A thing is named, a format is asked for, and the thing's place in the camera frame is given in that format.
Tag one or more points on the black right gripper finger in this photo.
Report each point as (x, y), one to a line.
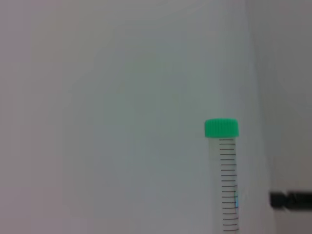
(292, 200)

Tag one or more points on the green capped clear test tube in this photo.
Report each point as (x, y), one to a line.
(221, 128)

